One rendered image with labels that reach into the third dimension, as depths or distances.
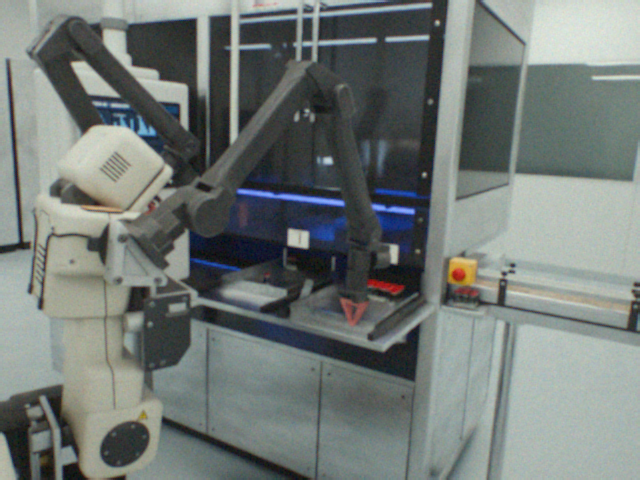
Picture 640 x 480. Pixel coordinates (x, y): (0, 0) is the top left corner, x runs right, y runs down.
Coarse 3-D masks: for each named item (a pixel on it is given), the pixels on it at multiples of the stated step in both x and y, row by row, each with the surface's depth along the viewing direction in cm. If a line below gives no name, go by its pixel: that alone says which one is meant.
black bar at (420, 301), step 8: (424, 296) 166; (416, 304) 159; (400, 312) 150; (408, 312) 153; (392, 320) 144; (400, 320) 148; (376, 328) 137; (384, 328) 138; (368, 336) 133; (376, 336) 134
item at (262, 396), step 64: (64, 320) 269; (192, 320) 222; (448, 320) 178; (192, 384) 228; (256, 384) 209; (320, 384) 193; (384, 384) 179; (448, 384) 190; (256, 448) 214; (320, 448) 197; (384, 448) 183; (448, 448) 205
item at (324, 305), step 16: (336, 288) 173; (304, 304) 155; (320, 304) 160; (336, 304) 160; (384, 304) 163; (400, 304) 153; (320, 320) 145; (336, 320) 142; (368, 320) 148; (384, 320) 143
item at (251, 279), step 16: (240, 272) 182; (256, 272) 190; (272, 272) 194; (288, 272) 195; (304, 272) 196; (336, 272) 189; (240, 288) 171; (256, 288) 168; (272, 288) 164; (288, 288) 175
